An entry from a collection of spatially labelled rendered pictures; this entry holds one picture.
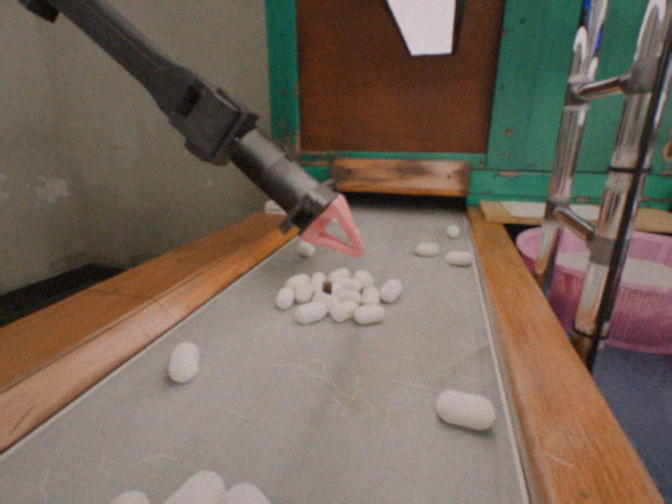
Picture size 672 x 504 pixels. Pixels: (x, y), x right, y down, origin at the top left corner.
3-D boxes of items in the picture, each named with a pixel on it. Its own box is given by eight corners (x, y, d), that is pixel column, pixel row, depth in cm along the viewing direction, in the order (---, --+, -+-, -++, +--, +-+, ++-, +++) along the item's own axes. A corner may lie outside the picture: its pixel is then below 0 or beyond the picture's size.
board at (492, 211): (484, 221, 68) (485, 215, 68) (478, 206, 82) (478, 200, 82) (705, 235, 60) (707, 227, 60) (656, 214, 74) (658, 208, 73)
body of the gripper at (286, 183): (341, 187, 52) (302, 149, 52) (320, 201, 42) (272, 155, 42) (312, 219, 54) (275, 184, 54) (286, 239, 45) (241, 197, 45)
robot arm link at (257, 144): (217, 156, 46) (245, 119, 45) (239, 158, 53) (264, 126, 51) (258, 195, 46) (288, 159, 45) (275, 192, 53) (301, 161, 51)
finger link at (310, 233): (385, 227, 52) (335, 180, 51) (377, 242, 45) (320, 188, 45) (352, 259, 54) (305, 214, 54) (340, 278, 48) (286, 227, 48)
